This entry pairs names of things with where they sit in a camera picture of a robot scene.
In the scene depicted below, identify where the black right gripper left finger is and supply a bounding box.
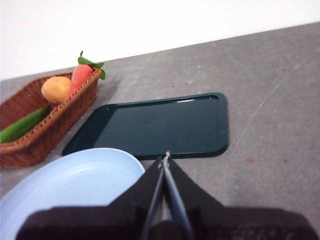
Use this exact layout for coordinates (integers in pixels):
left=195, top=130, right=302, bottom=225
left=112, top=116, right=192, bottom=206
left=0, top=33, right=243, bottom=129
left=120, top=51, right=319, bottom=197
left=14, top=156, right=166, bottom=240

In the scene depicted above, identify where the orange carrot with green leaves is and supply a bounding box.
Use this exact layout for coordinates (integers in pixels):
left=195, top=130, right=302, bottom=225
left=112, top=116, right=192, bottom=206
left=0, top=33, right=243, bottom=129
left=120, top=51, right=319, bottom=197
left=66, top=50, right=107, bottom=100

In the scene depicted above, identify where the green pepper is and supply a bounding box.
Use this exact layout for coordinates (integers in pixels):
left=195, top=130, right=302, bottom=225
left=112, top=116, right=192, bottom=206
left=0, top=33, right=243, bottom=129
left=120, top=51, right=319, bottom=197
left=0, top=104, right=52, bottom=144

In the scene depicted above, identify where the brown wicker basket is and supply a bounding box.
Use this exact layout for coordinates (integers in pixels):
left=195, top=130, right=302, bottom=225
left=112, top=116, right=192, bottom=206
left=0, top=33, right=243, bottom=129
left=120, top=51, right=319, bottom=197
left=0, top=68, right=103, bottom=168

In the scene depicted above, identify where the dark rectangular tray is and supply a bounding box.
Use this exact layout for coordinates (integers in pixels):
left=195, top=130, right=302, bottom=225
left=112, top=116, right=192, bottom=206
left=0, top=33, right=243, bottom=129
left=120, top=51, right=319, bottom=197
left=61, top=92, right=230, bottom=161

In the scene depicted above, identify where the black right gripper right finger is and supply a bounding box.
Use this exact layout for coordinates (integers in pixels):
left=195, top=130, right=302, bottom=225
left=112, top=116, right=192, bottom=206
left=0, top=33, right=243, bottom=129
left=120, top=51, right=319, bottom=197
left=164, top=157, right=320, bottom=240

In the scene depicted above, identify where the blue plate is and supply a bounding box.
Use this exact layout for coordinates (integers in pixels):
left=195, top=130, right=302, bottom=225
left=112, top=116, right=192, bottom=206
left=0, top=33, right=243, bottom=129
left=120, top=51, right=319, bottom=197
left=0, top=147, right=146, bottom=240

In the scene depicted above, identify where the yellow-brown potato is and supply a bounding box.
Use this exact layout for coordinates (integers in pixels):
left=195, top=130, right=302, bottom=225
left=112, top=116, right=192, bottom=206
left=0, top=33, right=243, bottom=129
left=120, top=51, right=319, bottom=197
left=41, top=76, right=72, bottom=104

